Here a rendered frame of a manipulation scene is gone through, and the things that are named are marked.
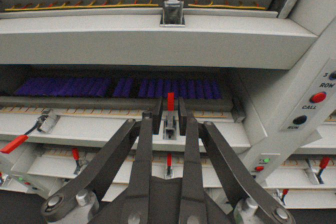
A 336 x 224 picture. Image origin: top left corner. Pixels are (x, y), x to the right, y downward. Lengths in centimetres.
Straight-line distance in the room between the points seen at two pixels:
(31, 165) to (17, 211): 44
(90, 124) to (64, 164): 25
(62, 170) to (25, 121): 20
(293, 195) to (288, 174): 24
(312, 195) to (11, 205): 136
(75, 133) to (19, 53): 16
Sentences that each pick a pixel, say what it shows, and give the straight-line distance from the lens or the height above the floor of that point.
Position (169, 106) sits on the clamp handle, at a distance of 22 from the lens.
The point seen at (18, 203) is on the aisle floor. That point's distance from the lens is 106.
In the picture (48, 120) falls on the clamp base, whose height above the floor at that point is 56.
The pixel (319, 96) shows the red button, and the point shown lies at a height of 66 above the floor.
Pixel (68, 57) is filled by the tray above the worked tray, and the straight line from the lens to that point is 21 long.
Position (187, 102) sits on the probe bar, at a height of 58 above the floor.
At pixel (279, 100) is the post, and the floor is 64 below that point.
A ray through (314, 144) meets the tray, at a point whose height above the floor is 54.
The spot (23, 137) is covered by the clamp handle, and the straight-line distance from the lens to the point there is 34.
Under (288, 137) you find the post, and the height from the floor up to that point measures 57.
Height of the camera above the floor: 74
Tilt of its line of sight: 34 degrees down
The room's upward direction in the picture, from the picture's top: 1 degrees clockwise
